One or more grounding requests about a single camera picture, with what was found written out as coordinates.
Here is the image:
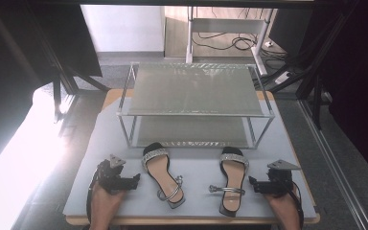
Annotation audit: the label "black curtain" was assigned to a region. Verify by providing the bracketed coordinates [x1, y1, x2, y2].
[300, 0, 368, 190]
[0, 0, 104, 180]

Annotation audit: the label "grey table mat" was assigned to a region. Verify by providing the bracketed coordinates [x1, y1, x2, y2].
[62, 92, 318, 220]

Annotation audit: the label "black rhinestone strap sandal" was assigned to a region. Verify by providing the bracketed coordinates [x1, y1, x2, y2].
[208, 146, 250, 219]
[141, 142, 187, 210]

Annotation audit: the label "white desk frame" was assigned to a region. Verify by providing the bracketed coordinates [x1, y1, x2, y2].
[185, 6, 269, 77]

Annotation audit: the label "person's left hand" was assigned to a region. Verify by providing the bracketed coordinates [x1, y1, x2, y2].
[89, 181, 127, 222]

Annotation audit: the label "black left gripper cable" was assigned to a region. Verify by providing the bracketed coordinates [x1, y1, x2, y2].
[85, 169, 101, 224]

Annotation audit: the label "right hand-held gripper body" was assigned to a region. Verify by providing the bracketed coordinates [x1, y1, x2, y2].
[257, 158, 302, 196]

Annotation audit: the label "aluminium floor rail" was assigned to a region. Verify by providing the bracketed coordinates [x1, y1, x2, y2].
[297, 99, 368, 230]

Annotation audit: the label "black metal stand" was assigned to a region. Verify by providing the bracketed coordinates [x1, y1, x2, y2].
[23, 0, 110, 124]
[255, 0, 360, 130]

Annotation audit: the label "black floor cables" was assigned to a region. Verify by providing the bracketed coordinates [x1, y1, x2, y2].
[191, 31, 289, 60]

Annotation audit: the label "white power strip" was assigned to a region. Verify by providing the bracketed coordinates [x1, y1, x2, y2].
[273, 71, 293, 86]

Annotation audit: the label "two-tier metal shoe rack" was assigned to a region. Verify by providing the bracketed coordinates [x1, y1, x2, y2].
[116, 61, 276, 150]

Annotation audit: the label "person's right hand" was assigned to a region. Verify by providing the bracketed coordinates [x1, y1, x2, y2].
[263, 185, 301, 223]

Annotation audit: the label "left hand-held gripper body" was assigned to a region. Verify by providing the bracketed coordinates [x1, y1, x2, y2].
[96, 154, 141, 196]

